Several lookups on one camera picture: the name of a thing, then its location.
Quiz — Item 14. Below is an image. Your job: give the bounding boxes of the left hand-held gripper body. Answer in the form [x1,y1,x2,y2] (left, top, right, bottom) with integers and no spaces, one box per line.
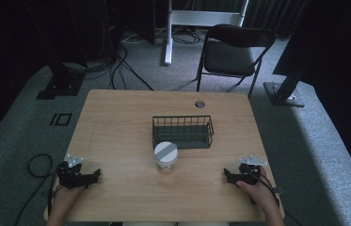
[56,153,87,190]

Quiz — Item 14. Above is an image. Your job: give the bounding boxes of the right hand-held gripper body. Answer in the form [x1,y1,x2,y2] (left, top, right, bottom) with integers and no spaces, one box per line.
[238,153,269,186]

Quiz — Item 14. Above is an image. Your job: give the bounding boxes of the dark green wire basket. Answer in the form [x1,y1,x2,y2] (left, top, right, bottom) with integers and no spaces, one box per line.
[152,114,215,151]

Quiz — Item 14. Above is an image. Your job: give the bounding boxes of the glass jar with white lid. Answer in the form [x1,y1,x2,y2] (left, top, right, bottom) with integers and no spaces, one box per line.
[152,140,180,174]

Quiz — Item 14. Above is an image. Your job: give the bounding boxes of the person's left hand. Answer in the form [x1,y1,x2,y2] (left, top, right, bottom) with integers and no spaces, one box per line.
[51,184,86,215]

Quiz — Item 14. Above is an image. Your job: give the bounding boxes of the person's right hand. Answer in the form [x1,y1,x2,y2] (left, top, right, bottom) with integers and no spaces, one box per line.
[235,166,279,216]

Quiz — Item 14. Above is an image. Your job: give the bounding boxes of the black metal stand with base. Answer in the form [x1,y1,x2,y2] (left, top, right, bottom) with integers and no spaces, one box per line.
[263,0,312,108]
[22,0,87,101]

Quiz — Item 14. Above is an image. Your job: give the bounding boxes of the black folding chair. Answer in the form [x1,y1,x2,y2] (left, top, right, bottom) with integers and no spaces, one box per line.
[195,24,278,99]

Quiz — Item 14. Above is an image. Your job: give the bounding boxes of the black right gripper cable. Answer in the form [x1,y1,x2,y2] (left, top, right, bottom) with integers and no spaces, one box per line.
[251,170,304,226]

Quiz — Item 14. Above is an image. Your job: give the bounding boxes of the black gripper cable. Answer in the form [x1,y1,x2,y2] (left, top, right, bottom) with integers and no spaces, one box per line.
[13,153,65,226]
[251,170,304,226]

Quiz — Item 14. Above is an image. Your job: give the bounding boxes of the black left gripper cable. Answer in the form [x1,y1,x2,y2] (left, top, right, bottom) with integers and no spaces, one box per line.
[13,153,65,226]

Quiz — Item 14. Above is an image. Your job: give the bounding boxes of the bundle of black floor cables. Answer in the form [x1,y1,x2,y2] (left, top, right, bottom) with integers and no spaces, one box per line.
[63,18,205,92]

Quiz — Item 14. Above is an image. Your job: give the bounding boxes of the white desk frame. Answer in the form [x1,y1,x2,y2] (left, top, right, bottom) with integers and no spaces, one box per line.
[163,0,250,67]

